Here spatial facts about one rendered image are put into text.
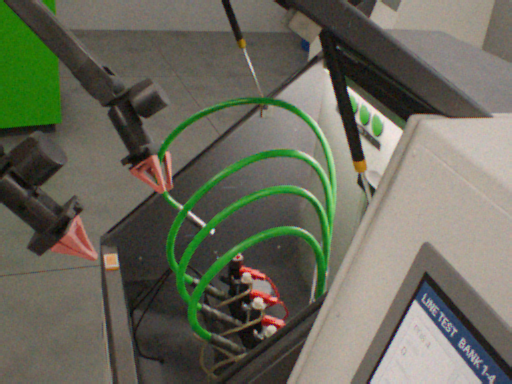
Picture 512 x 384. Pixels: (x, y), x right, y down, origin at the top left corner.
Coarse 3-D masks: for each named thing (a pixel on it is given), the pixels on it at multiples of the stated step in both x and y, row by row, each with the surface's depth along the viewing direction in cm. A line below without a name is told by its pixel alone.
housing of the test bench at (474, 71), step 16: (400, 32) 146; (416, 32) 148; (432, 32) 150; (416, 48) 133; (432, 48) 134; (448, 48) 136; (464, 48) 137; (432, 64) 121; (448, 64) 123; (464, 64) 124; (480, 64) 125; (496, 64) 127; (464, 80) 113; (480, 80) 114; (496, 80) 115; (480, 96) 105; (496, 96) 106; (496, 112) 98
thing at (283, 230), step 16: (256, 240) 94; (224, 256) 95; (320, 256) 99; (208, 272) 95; (320, 272) 101; (320, 288) 103; (192, 304) 97; (192, 320) 98; (208, 336) 101; (240, 352) 105
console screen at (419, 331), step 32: (416, 256) 71; (416, 288) 70; (448, 288) 66; (384, 320) 75; (416, 320) 69; (448, 320) 65; (480, 320) 61; (384, 352) 74; (416, 352) 68; (448, 352) 64; (480, 352) 60
